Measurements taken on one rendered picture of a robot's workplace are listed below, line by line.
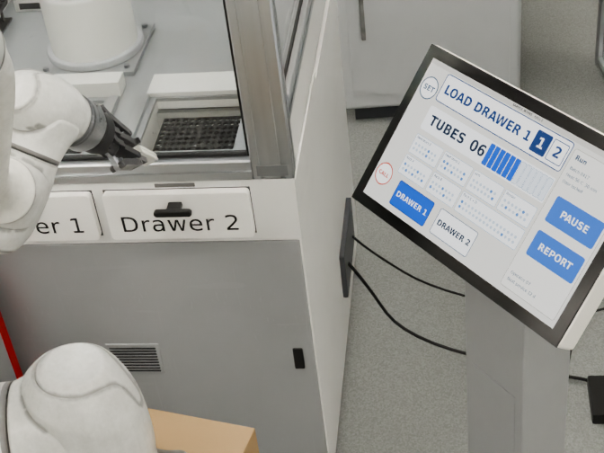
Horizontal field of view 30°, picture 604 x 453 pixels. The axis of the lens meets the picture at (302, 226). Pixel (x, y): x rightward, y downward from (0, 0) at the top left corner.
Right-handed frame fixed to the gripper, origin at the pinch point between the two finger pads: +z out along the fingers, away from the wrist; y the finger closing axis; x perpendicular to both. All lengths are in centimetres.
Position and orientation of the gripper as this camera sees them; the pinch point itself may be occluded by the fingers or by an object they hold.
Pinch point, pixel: (142, 155)
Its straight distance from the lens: 211.3
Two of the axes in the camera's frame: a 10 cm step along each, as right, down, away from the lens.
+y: -3.4, -8.9, 3.0
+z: 3.4, 1.8, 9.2
